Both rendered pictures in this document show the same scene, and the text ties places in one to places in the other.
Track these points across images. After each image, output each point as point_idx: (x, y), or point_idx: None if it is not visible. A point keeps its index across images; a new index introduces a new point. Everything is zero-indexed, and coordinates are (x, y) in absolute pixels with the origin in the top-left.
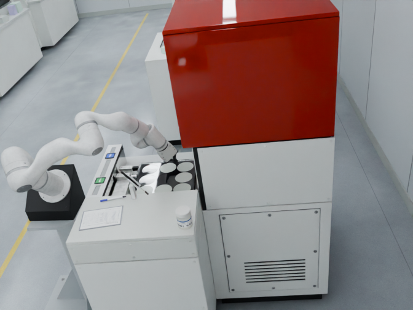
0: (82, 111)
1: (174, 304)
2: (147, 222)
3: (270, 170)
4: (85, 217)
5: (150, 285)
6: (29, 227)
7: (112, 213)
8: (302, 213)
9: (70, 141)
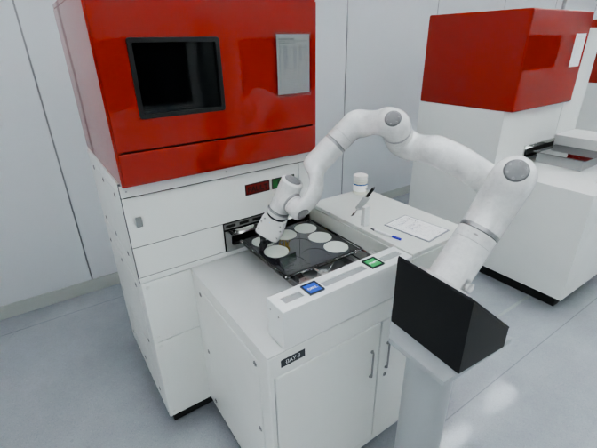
0: (394, 108)
1: None
2: (381, 206)
3: None
4: (432, 235)
5: None
6: (507, 335)
7: (401, 224)
8: None
9: (425, 137)
